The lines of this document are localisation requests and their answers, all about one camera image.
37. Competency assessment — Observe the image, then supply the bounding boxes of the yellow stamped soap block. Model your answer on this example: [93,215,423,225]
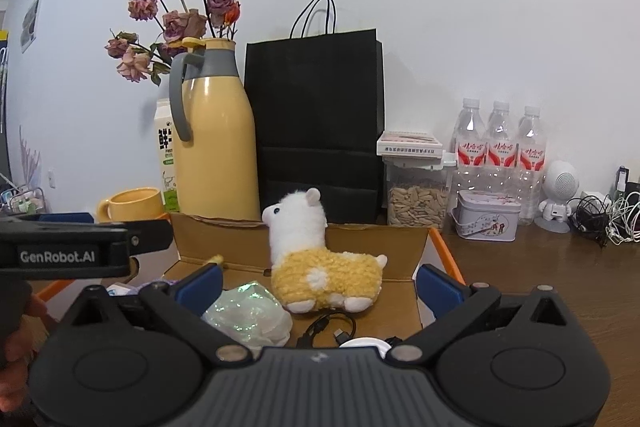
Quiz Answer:
[206,255,224,265]

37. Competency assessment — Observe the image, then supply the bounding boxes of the iridescent plastic bag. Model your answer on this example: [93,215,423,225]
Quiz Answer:
[201,281,293,355]

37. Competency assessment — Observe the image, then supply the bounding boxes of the white yellow alpaca plush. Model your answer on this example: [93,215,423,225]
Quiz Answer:
[262,187,387,314]

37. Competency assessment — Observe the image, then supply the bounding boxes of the person's left hand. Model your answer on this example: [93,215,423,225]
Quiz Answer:
[0,295,50,413]

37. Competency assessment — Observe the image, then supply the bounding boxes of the orange cardboard box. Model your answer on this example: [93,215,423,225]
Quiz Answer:
[34,211,468,349]

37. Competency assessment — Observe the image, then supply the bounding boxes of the grey metal tin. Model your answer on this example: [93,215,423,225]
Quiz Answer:
[451,190,521,243]

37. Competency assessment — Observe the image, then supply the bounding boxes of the clear seed container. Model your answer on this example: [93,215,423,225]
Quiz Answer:
[384,153,457,230]

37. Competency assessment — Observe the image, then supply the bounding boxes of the yellow ceramic mug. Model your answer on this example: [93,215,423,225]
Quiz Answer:
[96,187,166,222]

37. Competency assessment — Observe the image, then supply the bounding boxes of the yellow thermos jug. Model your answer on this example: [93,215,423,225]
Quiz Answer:
[169,38,260,221]

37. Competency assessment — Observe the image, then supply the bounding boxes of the middle water bottle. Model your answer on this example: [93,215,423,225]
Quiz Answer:
[485,101,518,193]

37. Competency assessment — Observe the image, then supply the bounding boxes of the water bottle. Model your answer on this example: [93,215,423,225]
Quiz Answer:
[451,98,487,196]
[516,106,547,225]
[485,101,518,193]

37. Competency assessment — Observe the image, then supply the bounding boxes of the white red flat box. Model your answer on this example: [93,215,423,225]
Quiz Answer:
[376,130,445,158]

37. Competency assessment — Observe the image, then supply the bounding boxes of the left water bottle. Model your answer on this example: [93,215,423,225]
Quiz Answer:
[451,98,487,196]

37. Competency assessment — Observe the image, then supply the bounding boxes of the white milk carton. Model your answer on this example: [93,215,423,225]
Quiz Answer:
[154,98,180,212]

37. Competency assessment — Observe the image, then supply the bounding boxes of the right water bottle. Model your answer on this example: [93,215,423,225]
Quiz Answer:
[516,106,547,225]

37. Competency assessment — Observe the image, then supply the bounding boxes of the white robot speaker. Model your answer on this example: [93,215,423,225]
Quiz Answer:
[534,160,579,234]

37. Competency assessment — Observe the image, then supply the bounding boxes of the black paper bag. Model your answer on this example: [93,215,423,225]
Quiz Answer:
[244,0,385,224]

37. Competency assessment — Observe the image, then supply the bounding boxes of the dried rose bouquet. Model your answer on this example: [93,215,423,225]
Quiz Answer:
[105,0,241,86]

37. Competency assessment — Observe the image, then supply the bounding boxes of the black usb cable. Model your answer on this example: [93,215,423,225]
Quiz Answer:
[295,312,357,349]

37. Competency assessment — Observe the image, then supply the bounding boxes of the tangled black white cables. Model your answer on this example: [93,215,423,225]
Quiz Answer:
[566,190,640,249]

